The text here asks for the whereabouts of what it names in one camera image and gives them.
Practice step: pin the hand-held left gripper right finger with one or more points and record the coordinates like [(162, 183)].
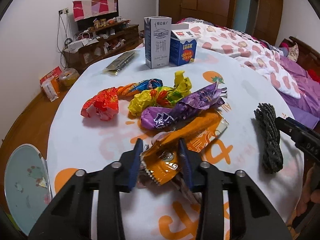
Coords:
[(187, 170)]

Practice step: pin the yellow snack wrapper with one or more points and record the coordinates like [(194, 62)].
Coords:
[(147, 97)]

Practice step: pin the grey milk carton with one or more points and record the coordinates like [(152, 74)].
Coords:
[(157, 45)]

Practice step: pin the dark flat snack packet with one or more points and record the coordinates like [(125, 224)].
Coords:
[(121, 62)]

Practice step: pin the purple snack wrapper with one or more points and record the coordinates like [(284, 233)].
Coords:
[(175, 112)]

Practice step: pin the orange paper bag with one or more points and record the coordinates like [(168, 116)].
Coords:
[(51, 73)]

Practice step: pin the floral pillow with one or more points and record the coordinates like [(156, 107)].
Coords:
[(293, 52)]

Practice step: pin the yellow plastic jar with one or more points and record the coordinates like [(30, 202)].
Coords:
[(68, 78)]

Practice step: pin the person's right hand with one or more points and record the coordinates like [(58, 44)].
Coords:
[(306, 200)]

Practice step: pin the white heart-print quilt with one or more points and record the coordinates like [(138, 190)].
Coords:
[(250, 52)]

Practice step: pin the wooden headboard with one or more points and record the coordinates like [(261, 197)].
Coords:
[(307, 52)]

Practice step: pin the black mesh net bundle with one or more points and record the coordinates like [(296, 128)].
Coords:
[(268, 142)]

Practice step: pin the pink patchwork television cover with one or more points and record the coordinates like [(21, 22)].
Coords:
[(85, 10)]

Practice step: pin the light blue trash bin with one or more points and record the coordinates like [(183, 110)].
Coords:
[(22, 180)]

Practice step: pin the wooden wardrobe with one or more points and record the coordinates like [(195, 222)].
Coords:
[(220, 5)]

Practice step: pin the blue milk carton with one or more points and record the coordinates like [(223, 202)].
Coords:
[(183, 52)]

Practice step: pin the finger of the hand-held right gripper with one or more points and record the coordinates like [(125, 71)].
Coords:
[(290, 127)]

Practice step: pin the white mug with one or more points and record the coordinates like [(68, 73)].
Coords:
[(119, 19)]

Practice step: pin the orange snack wrapper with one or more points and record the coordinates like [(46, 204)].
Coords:
[(200, 127)]

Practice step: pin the wall socket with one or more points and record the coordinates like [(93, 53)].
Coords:
[(63, 11)]

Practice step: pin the white box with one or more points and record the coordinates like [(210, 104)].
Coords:
[(75, 45)]

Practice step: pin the white packet bag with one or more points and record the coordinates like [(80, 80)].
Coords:
[(51, 90)]

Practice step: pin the purple bedsheet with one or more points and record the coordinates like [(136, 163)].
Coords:
[(300, 87)]

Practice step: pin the red-orange twisted snack wrapper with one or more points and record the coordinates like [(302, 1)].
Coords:
[(102, 100)]

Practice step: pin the wooden television cabinet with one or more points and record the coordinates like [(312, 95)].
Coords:
[(130, 33)]

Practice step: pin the black television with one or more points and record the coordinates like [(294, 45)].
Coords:
[(85, 25)]

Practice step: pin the table with printed cloth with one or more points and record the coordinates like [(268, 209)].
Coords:
[(87, 135)]

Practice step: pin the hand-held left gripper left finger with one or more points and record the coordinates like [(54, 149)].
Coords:
[(135, 165)]

